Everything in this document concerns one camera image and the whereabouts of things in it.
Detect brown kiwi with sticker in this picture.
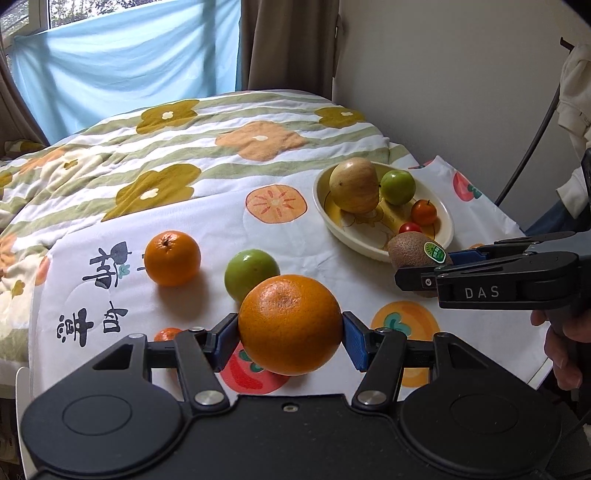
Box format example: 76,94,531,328
387,231,452,270

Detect small red cherry tomato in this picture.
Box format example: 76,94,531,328
399,222,422,234

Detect small orange tangerine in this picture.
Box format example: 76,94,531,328
411,199,438,226

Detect small green apple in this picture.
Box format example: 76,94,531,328
380,169,416,206

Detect round green orange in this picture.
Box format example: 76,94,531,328
224,249,280,303

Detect large yellowish red apple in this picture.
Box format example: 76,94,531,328
329,157,380,214

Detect right hand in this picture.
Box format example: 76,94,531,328
544,311,590,390

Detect black curved stand pole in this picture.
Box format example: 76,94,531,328
493,85,562,207

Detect yellow cream ceramic bowl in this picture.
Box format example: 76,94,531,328
312,166,455,263

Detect white fruit print cloth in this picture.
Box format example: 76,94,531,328
29,160,551,396

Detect white hanging garment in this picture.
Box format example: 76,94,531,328
557,44,591,219

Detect floral striped quilt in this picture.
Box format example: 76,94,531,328
1,90,415,383

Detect brown right curtain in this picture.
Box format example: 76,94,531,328
239,0,339,99

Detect brown curtain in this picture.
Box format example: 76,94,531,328
0,50,48,151
239,0,339,99

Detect brown left curtain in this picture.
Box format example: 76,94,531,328
0,50,48,151

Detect light blue window cloth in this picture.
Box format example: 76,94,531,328
10,1,240,143

